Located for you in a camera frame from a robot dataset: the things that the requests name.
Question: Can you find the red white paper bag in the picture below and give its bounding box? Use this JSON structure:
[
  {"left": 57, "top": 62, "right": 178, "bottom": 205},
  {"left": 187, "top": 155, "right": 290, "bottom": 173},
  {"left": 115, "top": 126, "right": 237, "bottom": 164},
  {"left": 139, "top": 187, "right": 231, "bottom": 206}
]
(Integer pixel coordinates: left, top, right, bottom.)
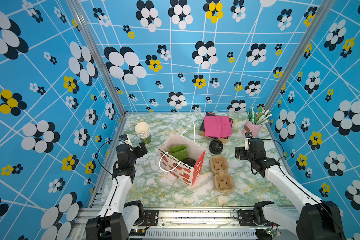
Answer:
[{"left": 158, "top": 122, "right": 206, "bottom": 186}]

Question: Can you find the pink straw holder cup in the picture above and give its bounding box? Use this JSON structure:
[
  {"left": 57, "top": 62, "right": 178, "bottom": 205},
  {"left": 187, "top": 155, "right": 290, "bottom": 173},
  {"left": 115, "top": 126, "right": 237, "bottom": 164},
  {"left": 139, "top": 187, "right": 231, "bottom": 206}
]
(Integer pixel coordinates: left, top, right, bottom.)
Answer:
[{"left": 242, "top": 120, "right": 263, "bottom": 138}]

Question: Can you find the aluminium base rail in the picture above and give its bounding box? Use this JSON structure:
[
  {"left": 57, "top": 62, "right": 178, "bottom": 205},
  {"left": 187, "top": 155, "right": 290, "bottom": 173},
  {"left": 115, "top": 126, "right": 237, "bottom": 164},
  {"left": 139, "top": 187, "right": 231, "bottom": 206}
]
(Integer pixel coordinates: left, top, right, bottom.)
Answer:
[{"left": 68, "top": 206, "right": 319, "bottom": 240}]

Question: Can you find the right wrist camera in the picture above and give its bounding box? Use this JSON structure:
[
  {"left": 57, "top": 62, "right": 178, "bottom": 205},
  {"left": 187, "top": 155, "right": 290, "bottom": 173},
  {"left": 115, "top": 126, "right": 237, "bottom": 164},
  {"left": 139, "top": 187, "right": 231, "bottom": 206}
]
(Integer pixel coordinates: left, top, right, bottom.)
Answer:
[{"left": 244, "top": 132, "right": 253, "bottom": 151}]

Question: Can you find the colourful napkin stack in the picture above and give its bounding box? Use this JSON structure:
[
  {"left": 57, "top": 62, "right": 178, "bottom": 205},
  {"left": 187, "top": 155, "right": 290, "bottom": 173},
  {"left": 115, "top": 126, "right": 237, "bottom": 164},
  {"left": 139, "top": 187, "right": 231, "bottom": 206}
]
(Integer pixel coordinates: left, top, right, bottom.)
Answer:
[{"left": 199, "top": 112, "right": 234, "bottom": 144}]

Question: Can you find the black cup lid stack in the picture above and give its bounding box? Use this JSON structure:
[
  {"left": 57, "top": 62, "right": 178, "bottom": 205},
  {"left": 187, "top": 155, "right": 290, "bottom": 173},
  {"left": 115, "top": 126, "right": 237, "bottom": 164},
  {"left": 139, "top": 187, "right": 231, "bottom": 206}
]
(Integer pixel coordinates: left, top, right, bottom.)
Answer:
[{"left": 209, "top": 140, "right": 224, "bottom": 155}]

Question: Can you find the green paper napkin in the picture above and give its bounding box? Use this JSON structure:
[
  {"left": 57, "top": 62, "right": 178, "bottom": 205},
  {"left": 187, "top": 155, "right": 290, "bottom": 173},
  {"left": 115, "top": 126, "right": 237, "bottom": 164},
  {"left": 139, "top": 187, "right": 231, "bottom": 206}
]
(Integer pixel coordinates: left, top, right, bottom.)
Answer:
[{"left": 169, "top": 145, "right": 189, "bottom": 161}]

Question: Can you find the brown pulp cup carrier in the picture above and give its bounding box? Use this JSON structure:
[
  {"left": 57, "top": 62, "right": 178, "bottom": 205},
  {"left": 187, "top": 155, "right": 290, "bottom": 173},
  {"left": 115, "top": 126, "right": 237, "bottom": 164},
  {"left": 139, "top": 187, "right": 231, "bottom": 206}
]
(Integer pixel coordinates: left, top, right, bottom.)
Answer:
[{"left": 210, "top": 155, "right": 235, "bottom": 194}]

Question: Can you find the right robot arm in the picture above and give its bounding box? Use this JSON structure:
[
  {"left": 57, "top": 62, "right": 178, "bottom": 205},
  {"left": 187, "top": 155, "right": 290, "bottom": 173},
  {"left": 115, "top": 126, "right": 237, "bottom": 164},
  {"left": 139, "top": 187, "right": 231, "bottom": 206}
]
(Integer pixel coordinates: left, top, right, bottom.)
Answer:
[{"left": 235, "top": 138, "right": 346, "bottom": 240}]

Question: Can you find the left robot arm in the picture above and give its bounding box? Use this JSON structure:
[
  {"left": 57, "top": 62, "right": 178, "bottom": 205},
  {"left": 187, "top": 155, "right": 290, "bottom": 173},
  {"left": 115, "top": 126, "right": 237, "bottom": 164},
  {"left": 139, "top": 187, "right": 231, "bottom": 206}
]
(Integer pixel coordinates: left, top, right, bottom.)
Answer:
[{"left": 86, "top": 143, "right": 145, "bottom": 240}]

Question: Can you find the green paper cup stack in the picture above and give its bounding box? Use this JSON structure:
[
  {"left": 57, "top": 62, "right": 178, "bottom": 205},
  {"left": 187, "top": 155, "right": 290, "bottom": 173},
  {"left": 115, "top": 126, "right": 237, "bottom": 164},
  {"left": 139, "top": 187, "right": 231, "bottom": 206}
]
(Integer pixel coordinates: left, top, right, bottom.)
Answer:
[{"left": 135, "top": 122, "right": 152, "bottom": 145}]

